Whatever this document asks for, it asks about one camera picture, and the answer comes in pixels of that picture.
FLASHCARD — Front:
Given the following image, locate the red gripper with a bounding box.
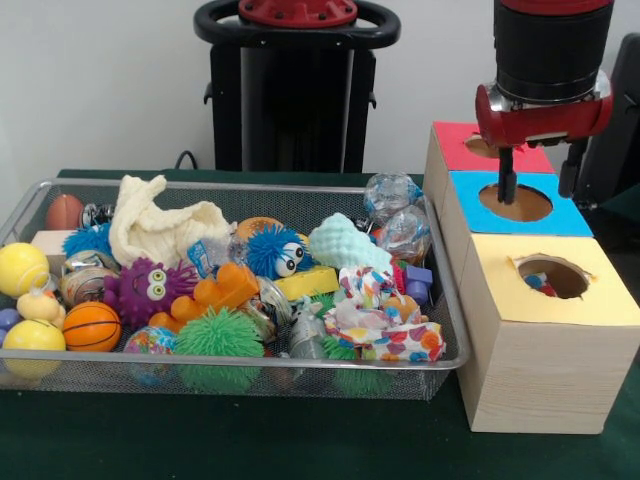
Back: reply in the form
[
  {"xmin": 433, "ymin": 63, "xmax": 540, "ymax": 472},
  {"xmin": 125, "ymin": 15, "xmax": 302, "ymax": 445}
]
[{"xmin": 475, "ymin": 70, "xmax": 614, "ymax": 206}]

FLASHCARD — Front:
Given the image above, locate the colourful polka dot cloth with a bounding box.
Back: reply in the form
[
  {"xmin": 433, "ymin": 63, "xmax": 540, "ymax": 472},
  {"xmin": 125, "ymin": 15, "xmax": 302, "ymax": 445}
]
[{"xmin": 523, "ymin": 268, "xmax": 563, "ymax": 297}]

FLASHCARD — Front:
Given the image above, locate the small dotted cloth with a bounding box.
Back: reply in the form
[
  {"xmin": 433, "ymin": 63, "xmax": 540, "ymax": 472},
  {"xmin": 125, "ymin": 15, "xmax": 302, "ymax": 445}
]
[{"xmin": 322, "ymin": 266, "xmax": 447, "ymax": 363}]

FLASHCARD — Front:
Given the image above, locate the wooden box with three holes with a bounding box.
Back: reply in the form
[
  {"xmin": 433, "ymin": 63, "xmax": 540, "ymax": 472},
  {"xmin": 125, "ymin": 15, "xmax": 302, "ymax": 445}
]
[{"xmin": 424, "ymin": 121, "xmax": 640, "ymax": 433}]

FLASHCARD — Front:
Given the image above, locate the black monitor panel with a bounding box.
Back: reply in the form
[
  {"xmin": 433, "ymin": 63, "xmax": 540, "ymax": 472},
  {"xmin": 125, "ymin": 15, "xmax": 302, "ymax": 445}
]
[{"xmin": 575, "ymin": 33, "xmax": 640, "ymax": 206}]

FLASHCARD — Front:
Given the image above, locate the mint green foam cloth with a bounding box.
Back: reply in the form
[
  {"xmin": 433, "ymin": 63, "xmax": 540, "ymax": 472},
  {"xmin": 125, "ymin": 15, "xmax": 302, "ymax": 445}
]
[{"xmin": 308, "ymin": 212, "xmax": 393, "ymax": 276}]

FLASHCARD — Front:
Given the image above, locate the green spiky ball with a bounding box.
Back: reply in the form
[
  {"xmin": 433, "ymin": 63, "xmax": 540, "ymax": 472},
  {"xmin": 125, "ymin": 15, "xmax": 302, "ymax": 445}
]
[
  {"xmin": 177, "ymin": 306, "xmax": 267, "ymax": 393},
  {"xmin": 322, "ymin": 335, "xmax": 401, "ymax": 394}
]

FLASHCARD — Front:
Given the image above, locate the blue spiky ball with eyes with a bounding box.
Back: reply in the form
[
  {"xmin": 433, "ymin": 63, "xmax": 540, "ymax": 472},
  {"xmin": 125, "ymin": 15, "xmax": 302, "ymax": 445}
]
[{"xmin": 246, "ymin": 223, "xmax": 313, "ymax": 281}]

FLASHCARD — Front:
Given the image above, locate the orange plastic toy block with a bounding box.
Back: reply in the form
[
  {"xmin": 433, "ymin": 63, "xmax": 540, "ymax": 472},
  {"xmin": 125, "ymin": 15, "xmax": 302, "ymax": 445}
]
[{"xmin": 150, "ymin": 260, "xmax": 262, "ymax": 334}]

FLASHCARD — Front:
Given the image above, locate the dark green table cloth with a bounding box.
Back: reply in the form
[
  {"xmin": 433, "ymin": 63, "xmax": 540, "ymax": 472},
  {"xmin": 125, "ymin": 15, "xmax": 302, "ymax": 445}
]
[{"xmin": 0, "ymin": 168, "xmax": 640, "ymax": 480}]

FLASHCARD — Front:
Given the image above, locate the cream knitted cloth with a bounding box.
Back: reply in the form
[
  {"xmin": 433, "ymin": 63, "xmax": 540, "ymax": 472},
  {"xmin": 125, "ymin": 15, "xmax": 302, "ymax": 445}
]
[{"xmin": 108, "ymin": 173, "xmax": 234, "ymax": 269}]

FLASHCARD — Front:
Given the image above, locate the purple furry monster toy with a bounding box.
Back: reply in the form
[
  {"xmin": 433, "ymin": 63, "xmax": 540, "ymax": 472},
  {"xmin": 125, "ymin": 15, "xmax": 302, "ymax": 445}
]
[{"xmin": 104, "ymin": 256, "xmax": 198, "ymax": 329}]

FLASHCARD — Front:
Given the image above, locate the orange toy basketball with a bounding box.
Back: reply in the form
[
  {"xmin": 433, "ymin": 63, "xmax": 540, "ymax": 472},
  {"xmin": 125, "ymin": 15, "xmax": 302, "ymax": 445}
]
[{"xmin": 62, "ymin": 300, "xmax": 123, "ymax": 351}]

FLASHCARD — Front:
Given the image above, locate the yellow ball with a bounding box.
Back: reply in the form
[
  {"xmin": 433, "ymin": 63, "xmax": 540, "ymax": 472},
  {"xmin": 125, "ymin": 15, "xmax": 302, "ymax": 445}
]
[
  {"xmin": 0, "ymin": 241, "xmax": 52, "ymax": 296},
  {"xmin": 3, "ymin": 319, "xmax": 67, "ymax": 379}
]

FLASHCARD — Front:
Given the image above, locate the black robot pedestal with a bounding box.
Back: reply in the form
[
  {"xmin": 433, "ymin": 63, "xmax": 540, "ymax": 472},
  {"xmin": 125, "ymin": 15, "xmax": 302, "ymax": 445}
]
[{"xmin": 194, "ymin": 0, "xmax": 401, "ymax": 173}]

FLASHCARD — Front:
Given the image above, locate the wire mesh bin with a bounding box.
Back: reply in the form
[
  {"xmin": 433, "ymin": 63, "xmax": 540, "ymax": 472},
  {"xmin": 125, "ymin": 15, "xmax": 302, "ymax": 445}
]
[{"xmin": 0, "ymin": 178, "xmax": 471, "ymax": 399}]

